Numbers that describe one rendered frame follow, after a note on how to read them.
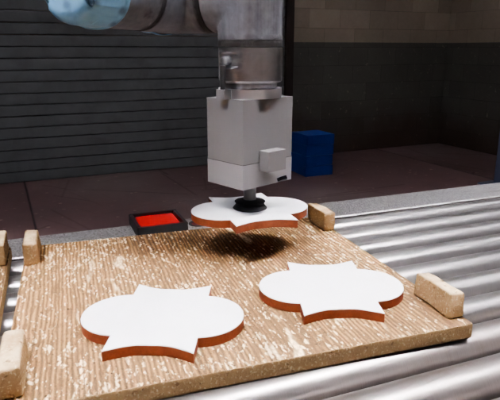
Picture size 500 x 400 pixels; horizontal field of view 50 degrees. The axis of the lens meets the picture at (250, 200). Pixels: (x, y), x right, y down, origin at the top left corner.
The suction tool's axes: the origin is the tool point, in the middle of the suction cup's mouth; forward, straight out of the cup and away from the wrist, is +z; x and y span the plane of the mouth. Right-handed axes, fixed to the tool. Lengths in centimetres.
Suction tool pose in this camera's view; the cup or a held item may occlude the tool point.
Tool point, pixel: (249, 216)
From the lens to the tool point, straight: 68.4
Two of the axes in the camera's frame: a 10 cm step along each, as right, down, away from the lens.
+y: 7.2, -1.9, 6.7
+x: -7.0, -2.0, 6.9
